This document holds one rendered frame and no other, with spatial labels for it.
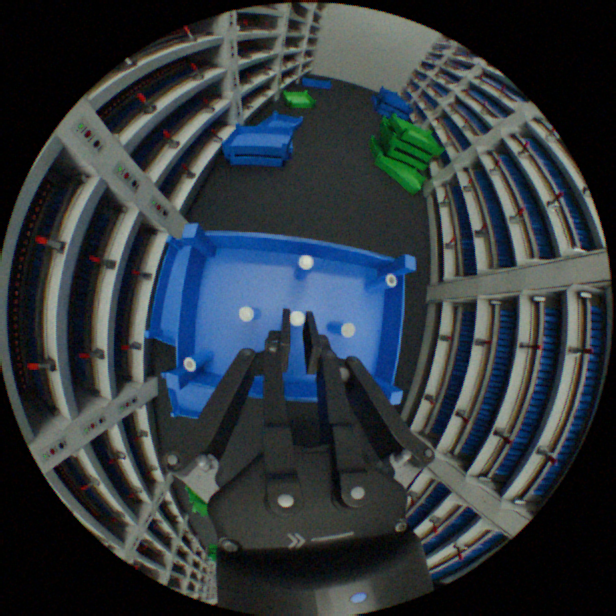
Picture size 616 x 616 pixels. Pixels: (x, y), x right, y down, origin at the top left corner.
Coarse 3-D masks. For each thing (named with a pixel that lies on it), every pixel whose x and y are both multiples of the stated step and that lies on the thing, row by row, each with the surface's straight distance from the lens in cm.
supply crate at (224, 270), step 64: (192, 256) 26; (256, 256) 27; (320, 256) 27; (384, 256) 26; (192, 320) 28; (256, 320) 26; (320, 320) 26; (384, 320) 30; (192, 384) 25; (256, 384) 26; (384, 384) 27
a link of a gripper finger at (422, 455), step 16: (352, 368) 13; (352, 384) 15; (368, 384) 12; (352, 400) 13; (368, 400) 12; (384, 400) 12; (368, 416) 12; (384, 416) 11; (400, 416) 12; (368, 432) 12; (384, 432) 11; (400, 432) 11; (384, 448) 11; (400, 448) 11; (416, 448) 11; (416, 464) 11
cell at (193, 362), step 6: (198, 354) 24; (204, 354) 25; (210, 354) 27; (186, 360) 23; (192, 360) 23; (198, 360) 23; (204, 360) 25; (186, 366) 23; (192, 366) 23; (198, 366) 23
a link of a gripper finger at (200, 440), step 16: (240, 352) 13; (240, 368) 12; (224, 384) 11; (240, 384) 11; (208, 400) 10; (224, 400) 10; (240, 400) 12; (208, 416) 10; (224, 416) 10; (192, 432) 9; (208, 432) 9; (224, 432) 10; (176, 448) 9; (192, 448) 9; (208, 448) 9; (224, 448) 11; (176, 464) 9; (192, 464) 9
